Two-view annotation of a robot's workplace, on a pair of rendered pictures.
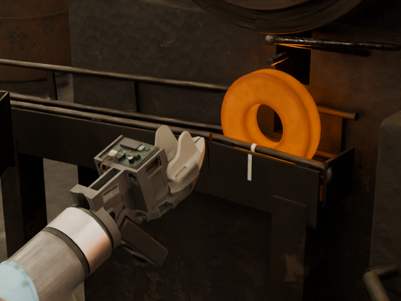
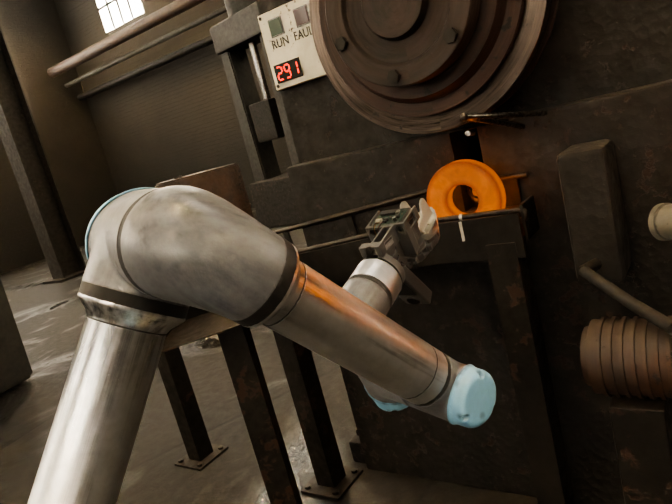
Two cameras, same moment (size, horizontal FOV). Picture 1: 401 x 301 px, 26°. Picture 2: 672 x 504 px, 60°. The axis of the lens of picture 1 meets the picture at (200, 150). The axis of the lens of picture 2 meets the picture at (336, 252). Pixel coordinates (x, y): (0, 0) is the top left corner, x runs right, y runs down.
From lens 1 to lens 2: 0.31 m
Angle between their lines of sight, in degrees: 10
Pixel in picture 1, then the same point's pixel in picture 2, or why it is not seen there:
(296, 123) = (487, 188)
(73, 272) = (383, 300)
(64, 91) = not seen: hidden behind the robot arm
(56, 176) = not seen: hidden behind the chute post
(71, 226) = (370, 269)
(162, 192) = (420, 241)
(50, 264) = (366, 296)
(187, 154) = (427, 215)
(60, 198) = not seen: hidden behind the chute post
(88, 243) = (386, 278)
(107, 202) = (388, 250)
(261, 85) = (453, 171)
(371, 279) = (587, 271)
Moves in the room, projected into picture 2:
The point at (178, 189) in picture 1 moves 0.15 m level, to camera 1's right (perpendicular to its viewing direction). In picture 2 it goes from (431, 236) to (519, 212)
